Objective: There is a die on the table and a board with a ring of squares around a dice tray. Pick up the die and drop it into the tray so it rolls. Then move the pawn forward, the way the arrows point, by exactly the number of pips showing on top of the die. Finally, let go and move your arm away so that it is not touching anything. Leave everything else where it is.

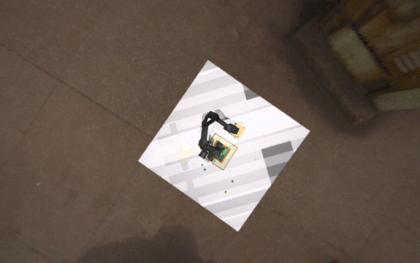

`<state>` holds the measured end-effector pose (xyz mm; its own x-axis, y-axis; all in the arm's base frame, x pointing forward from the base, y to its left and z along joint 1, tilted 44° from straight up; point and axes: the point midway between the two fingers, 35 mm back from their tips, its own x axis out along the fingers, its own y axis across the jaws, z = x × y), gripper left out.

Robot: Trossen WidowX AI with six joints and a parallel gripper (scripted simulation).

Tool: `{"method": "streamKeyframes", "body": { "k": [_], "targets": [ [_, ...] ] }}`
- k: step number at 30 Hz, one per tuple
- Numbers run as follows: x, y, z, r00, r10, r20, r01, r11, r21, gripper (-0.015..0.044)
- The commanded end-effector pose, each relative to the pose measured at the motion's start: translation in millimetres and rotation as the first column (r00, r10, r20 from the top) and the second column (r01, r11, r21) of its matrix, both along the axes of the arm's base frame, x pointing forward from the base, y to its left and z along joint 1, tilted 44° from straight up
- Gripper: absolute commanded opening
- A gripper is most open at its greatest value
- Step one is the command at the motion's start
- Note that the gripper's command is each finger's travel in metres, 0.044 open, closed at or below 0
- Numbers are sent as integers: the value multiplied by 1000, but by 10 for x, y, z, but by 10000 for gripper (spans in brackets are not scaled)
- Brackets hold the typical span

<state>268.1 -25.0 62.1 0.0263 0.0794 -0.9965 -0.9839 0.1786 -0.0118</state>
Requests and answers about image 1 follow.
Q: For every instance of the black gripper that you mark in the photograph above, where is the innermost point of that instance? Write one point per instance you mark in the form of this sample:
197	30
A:
219	145

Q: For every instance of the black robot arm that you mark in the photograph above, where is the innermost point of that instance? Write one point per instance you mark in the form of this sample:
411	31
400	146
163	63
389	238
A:
203	143

